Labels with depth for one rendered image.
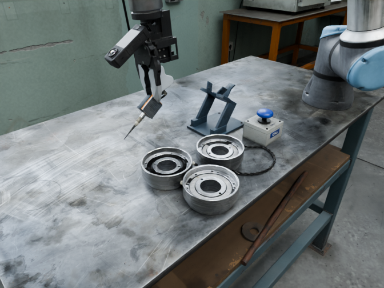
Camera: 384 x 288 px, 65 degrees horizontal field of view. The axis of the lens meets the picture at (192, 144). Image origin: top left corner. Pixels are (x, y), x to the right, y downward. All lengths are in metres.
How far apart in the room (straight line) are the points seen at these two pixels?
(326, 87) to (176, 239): 0.67
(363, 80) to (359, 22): 0.14
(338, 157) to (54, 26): 1.73
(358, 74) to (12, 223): 0.79
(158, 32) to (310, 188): 0.68
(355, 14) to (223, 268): 0.67
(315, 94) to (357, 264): 0.92
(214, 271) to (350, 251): 1.02
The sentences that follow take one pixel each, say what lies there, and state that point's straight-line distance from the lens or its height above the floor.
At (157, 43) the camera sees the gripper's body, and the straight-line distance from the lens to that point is 0.73.
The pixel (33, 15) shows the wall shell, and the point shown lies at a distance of 2.09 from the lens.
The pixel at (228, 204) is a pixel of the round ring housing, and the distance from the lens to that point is 0.54.
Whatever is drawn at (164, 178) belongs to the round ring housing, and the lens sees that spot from 0.58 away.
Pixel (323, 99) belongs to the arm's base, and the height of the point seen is 0.83.
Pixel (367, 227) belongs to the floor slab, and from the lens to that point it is 1.86.
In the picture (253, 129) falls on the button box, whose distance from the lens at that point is 0.75.
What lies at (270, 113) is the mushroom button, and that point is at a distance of 0.75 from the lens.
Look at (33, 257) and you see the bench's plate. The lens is 0.55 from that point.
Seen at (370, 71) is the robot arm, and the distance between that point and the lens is 0.84.
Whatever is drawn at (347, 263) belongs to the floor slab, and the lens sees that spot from 1.65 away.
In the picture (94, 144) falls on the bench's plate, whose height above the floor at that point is 0.80.
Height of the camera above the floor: 1.19
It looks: 32 degrees down
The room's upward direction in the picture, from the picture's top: straight up
